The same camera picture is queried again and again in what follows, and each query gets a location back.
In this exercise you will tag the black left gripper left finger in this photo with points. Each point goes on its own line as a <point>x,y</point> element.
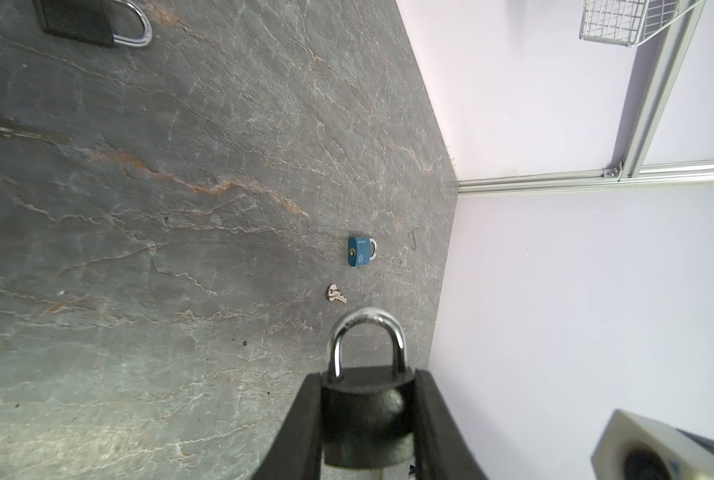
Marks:
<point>296,452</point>

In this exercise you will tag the long white wire basket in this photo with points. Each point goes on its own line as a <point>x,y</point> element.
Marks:
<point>630,23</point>

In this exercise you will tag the aluminium frame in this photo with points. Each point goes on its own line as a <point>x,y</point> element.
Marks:
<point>632,170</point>

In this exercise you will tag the silver key on table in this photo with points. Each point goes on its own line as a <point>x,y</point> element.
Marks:
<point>11,128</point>

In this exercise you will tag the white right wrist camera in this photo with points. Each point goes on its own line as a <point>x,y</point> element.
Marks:
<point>637,447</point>

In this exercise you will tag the small silver key pair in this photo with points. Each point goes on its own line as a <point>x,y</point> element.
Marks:
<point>333,293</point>

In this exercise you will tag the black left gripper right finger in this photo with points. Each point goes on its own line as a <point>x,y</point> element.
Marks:
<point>440,449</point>

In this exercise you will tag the blue padlock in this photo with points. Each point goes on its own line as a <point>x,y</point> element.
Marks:
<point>361,250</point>

